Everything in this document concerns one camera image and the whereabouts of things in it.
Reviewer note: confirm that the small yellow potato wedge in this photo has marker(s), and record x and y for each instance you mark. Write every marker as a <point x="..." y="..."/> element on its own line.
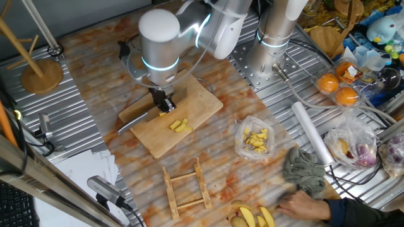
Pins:
<point x="261" y="221"/>

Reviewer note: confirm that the grey camera on clamp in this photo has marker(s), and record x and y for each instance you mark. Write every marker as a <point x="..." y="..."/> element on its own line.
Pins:
<point x="45" y="124"/>

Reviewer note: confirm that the metal robot mounting plate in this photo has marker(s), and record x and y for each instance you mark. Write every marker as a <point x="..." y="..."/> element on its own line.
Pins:
<point x="243" y="69"/>

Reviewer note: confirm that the wooden round base stand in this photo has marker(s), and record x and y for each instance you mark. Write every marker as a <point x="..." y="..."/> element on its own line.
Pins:
<point x="42" y="79"/>

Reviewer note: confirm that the wooden disc with stick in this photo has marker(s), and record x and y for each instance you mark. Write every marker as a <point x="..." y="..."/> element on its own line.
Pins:
<point x="326" y="41"/>

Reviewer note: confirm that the white rod stand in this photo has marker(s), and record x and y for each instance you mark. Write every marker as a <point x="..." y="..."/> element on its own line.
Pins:
<point x="41" y="24"/>

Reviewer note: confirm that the grey cylindrical camera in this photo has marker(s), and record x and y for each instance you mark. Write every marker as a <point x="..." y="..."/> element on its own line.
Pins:
<point x="104" y="189"/>

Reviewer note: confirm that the plastic bag of potato pieces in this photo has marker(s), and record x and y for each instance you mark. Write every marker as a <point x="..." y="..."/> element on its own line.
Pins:
<point x="249" y="121"/>

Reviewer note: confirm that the clear plastic fruit container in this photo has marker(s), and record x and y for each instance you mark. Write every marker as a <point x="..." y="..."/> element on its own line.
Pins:
<point x="360" y="83"/>

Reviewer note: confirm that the clear plastic cups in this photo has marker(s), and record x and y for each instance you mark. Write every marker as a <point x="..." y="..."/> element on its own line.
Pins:
<point x="369" y="60"/>

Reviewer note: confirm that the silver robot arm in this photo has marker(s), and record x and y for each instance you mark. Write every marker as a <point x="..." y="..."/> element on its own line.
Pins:
<point x="159" y="47"/>

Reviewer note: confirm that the steel kitchen knife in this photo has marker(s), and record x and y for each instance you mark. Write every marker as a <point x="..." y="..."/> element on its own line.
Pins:
<point x="132" y="124"/>

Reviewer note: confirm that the blue plush toy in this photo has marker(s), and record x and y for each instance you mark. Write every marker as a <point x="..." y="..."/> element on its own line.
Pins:
<point x="380" y="30"/>

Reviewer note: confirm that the wooden knife rack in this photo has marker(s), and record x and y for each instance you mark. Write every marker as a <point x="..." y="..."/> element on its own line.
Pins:
<point x="170" y="195"/>

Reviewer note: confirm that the steel frame rail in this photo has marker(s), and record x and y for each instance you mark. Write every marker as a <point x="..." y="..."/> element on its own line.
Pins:
<point x="47" y="186"/>

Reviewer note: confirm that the clear bag of purple vegetables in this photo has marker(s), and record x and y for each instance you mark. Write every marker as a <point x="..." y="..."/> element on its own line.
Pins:
<point x="394" y="157"/>

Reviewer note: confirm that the dark sleeved forearm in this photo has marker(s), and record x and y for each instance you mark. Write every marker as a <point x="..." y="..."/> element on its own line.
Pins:
<point x="363" y="214"/>

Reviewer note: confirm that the white plastic wrap roll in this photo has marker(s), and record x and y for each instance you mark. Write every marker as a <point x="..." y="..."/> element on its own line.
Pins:
<point x="311" y="132"/>

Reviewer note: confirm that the orange marble pattern mat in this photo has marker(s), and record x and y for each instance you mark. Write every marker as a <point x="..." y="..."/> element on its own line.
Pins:
<point x="94" y="63"/>

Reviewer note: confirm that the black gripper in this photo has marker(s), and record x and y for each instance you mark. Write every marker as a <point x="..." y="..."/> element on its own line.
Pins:
<point x="161" y="94"/>

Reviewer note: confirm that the black keyboard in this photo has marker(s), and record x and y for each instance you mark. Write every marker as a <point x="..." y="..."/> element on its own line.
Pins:
<point x="15" y="208"/>

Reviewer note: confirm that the grey camera mounting bracket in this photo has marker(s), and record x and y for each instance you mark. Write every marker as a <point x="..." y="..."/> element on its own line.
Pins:
<point x="134" y="70"/>

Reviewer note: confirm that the grey green cloth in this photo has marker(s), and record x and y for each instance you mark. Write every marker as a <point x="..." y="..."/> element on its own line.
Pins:
<point x="303" y="170"/>

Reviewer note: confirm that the white paper sheet stack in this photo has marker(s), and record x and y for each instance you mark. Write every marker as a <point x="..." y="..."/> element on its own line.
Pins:
<point x="72" y="176"/>

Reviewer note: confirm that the green yellow toy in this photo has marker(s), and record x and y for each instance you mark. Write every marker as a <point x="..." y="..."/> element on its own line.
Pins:
<point x="391" y="52"/>

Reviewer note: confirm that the purple onion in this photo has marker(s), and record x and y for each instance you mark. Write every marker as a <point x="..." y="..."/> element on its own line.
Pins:
<point x="366" y="156"/>

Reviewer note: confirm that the clear glass bowl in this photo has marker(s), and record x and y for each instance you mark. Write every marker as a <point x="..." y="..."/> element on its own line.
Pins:
<point x="389" y="79"/>

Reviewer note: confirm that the wooden cutting board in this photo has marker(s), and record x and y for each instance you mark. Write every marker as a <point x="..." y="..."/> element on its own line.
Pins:
<point x="164" y="142"/>

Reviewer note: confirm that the cut yellow potato slice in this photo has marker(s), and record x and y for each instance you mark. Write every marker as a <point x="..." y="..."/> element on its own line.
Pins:
<point x="180" y="127"/>
<point x="188" y="128"/>
<point x="175" y="124"/>

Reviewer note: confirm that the clear glass jar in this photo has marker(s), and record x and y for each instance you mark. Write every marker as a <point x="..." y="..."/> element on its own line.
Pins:
<point x="311" y="8"/>

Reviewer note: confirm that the orange pole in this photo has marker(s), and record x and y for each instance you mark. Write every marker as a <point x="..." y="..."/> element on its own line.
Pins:
<point x="6" y="126"/>

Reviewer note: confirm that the person bare hand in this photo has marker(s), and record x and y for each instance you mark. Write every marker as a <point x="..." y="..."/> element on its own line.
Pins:
<point x="306" y="206"/>

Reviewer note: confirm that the yellow peeled potato half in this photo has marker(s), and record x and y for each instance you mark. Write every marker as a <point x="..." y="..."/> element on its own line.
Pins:
<point x="162" y="114"/>

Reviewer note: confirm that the orange fruit with label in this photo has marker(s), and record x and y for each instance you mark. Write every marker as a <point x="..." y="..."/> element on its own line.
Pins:
<point x="342" y="67"/>

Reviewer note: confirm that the whole brown potato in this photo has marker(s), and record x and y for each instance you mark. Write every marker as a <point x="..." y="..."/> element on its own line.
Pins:
<point x="238" y="221"/>

